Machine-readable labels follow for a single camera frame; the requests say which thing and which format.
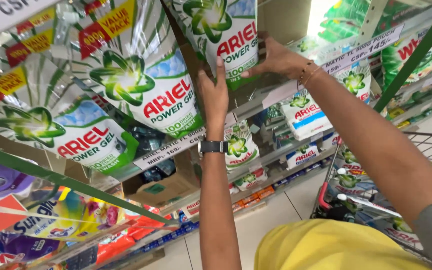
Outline person's left hand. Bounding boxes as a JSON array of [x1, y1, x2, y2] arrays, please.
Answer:
[[196, 56, 230, 130]]

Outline person's right hand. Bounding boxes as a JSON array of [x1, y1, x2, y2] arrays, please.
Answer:
[[240, 31, 314, 82]]

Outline white green detergent gel pouch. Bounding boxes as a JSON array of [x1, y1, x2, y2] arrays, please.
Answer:
[[76, 0, 206, 139], [0, 67, 140, 175], [171, 0, 260, 91], [0, 7, 86, 77]]

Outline black wristwatch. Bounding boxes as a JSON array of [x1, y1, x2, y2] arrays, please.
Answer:
[[197, 136, 229, 157]]

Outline small white detergent powder bag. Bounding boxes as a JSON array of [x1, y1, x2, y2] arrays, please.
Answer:
[[224, 120, 260, 172], [234, 166, 269, 192]]

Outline white blue detergent powder bag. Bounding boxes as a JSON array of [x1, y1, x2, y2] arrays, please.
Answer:
[[286, 142, 320, 170], [280, 89, 334, 142]]

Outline white green spouted detergent pouch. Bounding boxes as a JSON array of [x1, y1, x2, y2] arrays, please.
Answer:
[[333, 59, 373, 104]]

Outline long white shelf price label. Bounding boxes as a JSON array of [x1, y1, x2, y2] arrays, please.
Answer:
[[321, 24, 405, 74]]

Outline brown cardboard carton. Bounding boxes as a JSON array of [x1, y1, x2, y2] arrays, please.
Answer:
[[123, 149, 202, 208]]

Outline row of orange soap boxes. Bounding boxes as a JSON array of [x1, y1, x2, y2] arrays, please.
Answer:
[[232, 185, 275, 213]]

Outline shelf rack with green packets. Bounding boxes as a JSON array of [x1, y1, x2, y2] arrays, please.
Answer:
[[316, 0, 432, 130]]

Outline spouted detergent pouch in cart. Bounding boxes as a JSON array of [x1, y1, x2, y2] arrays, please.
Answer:
[[330, 144, 379, 196], [355, 195, 427, 252]]

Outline red detergent packets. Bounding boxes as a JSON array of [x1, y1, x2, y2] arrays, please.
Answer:
[[95, 205, 173, 265]]

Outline person's yellow shirt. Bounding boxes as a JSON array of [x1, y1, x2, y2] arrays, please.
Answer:
[[253, 219, 432, 270]]

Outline yellow detergent pouch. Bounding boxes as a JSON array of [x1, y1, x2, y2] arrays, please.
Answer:
[[5, 187, 127, 241]]

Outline purple detergent bag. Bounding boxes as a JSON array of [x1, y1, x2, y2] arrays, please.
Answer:
[[0, 232, 66, 268]]

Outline thin gold bracelet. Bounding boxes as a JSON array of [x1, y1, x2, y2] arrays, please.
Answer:
[[297, 60, 322, 90]]

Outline green metal shelf frame bar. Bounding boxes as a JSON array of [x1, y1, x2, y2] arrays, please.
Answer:
[[0, 142, 180, 226]]

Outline metal shopping cart red handle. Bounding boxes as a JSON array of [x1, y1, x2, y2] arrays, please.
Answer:
[[310, 131, 432, 264]]

